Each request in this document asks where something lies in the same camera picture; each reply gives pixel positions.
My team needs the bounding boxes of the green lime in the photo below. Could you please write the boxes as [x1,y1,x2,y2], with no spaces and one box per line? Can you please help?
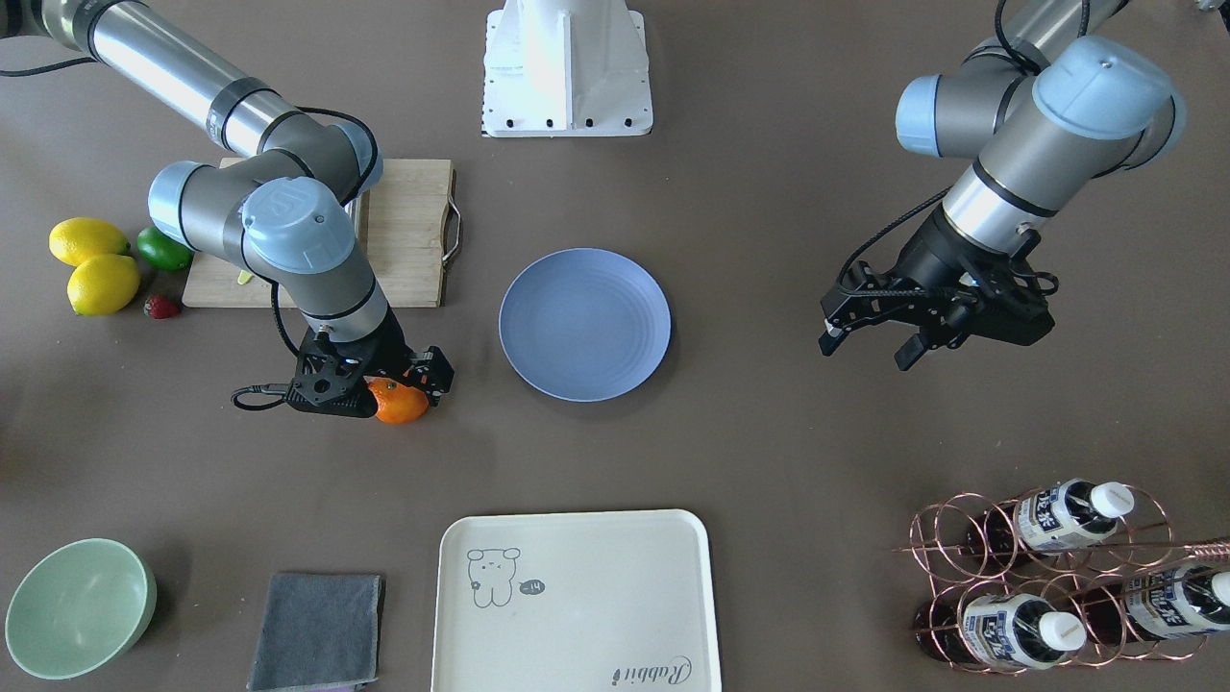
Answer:
[135,225,193,270]

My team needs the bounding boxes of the red strawberry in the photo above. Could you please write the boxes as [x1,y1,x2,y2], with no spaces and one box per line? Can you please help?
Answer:
[141,294,182,320]

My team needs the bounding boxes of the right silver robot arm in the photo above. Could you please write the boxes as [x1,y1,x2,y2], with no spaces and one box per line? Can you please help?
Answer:
[2,1,455,419]

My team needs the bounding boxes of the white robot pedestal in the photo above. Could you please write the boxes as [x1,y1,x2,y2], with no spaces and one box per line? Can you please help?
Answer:
[480,1,654,136]

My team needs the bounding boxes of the grey folded cloth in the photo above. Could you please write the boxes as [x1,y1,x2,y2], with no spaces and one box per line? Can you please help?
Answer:
[247,572,383,691]

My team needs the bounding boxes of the blue plate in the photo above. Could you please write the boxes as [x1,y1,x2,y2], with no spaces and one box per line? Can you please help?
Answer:
[498,248,672,403]

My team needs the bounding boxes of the wooden cutting board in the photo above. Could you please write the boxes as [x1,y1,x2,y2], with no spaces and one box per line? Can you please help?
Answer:
[182,159,461,309]

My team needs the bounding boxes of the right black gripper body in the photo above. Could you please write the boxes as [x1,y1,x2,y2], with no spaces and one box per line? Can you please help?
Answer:
[287,312,455,419]

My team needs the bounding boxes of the tea bottle three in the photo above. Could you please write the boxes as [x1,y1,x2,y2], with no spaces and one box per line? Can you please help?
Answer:
[1073,564,1229,645]

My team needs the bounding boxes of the cream serving tray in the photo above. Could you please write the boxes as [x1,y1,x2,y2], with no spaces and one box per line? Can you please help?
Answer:
[431,509,724,691]

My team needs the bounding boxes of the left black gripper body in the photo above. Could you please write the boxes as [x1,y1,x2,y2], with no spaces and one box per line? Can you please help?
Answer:
[822,209,1058,349]

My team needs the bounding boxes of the tea bottle two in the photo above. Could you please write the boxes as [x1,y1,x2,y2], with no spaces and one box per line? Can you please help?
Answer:
[913,594,1089,674]

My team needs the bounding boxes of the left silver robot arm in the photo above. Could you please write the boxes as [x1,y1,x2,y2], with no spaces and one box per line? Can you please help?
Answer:
[819,1,1187,371]

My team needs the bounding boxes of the yellow lemon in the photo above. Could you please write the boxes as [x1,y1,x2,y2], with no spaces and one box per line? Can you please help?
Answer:
[48,216,129,267]
[66,254,141,316]

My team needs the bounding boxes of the tea bottle one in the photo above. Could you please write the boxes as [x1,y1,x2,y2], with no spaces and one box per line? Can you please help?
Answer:
[966,479,1135,568]

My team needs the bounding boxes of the yellow lemon back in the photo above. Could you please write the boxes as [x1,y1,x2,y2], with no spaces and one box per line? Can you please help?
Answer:
[48,216,129,267]

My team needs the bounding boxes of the copper wire bottle rack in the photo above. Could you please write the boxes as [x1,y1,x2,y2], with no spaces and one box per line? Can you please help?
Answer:
[907,483,1228,676]

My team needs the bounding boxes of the orange fruit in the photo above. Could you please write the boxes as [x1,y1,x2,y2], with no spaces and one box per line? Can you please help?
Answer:
[367,377,431,425]

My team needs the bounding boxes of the yellow lemon front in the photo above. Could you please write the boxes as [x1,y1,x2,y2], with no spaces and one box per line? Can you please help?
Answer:
[66,254,141,316]

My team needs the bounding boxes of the green bowl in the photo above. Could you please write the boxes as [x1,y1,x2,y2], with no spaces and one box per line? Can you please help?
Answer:
[5,538,157,680]

